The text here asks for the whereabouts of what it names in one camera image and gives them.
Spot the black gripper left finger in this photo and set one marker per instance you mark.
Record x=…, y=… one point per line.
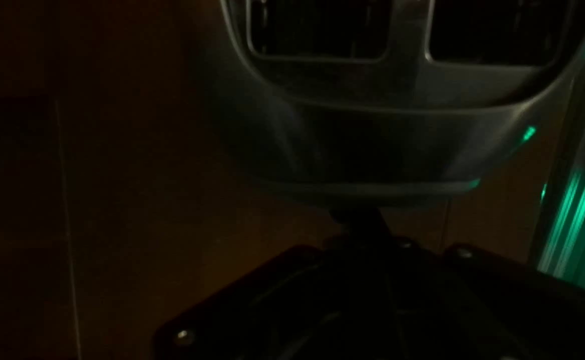
x=264, y=307

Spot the silver two-slot toaster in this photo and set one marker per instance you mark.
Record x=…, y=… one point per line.
x=398, y=120

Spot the green-lit aluminium robot stand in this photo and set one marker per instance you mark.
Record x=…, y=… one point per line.
x=579, y=221

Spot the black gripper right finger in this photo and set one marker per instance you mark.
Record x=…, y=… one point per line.
x=480, y=313

